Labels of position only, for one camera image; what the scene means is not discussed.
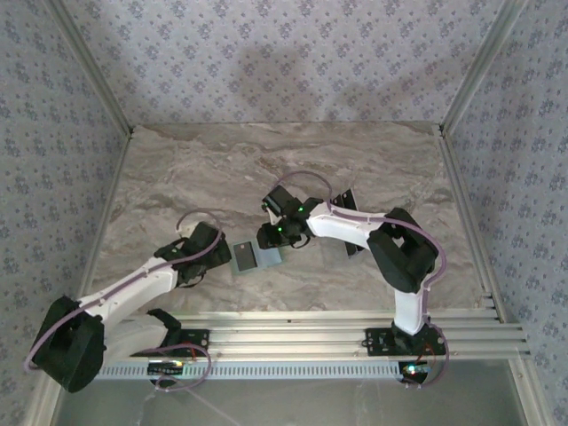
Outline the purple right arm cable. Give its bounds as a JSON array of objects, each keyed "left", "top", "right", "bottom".
[{"left": 274, "top": 170, "right": 452, "bottom": 391}]

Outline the green card holder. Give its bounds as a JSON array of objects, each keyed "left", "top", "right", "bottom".
[{"left": 228, "top": 239, "right": 285, "bottom": 279}]

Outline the right controller board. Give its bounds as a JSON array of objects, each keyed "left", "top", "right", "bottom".
[{"left": 398, "top": 361, "right": 432, "bottom": 385}]

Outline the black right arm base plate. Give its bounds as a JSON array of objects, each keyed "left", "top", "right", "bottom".
[{"left": 364, "top": 327, "right": 447, "bottom": 356}]

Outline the left controller board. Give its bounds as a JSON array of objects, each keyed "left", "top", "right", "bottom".
[{"left": 147, "top": 361, "right": 185, "bottom": 378}]

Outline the aluminium frame leg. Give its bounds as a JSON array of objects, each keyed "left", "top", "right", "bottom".
[
  {"left": 26, "top": 385, "right": 67, "bottom": 426},
  {"left": 509, "top": 359, "right": 549, "bottom": 426}
]

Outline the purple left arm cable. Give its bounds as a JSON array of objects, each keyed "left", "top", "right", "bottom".
[{"left": 24, "top": 210, "right": 213, "bottom": 394}]

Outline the controller board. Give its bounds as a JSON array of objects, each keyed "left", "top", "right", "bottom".
[
  {"left": 398, "top": 361, "right": 432, "bottom": 385},
  {"left": 147, "top": 361, "right": 185, "bottom": 378}
]

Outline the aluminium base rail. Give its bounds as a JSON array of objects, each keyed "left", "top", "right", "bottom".
[{"left": 101, "top": 310, "right": 533, "bottom": 361}]

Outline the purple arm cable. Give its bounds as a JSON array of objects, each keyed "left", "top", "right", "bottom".
[
  {"left": 274, "top": 170, "right": 452, "bottom": 391},
  {"left": 24, "top": 210, "right": 213, "bottom": 394}
]

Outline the grey slotted cable duct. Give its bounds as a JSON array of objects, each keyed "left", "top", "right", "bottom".
[{"left": 95, "top": 359, "right": 403, "bottom": 382}]

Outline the aluminium frame post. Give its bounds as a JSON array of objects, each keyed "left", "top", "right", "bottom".
[
  {"left": 438, "top": 0, "right": 529, "bottom": 134},
  {"left": 43, "top": 0, "right": 134, "bottom": 134}
]

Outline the grey metal lower panel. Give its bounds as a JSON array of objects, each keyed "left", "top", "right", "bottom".
[{"left": 55, "top": 379, "right": 529, "bottom": 426}]

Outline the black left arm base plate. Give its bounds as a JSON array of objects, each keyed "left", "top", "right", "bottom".
[{"left": 132, "top": 328, "right": 210, "bottom": 359}]

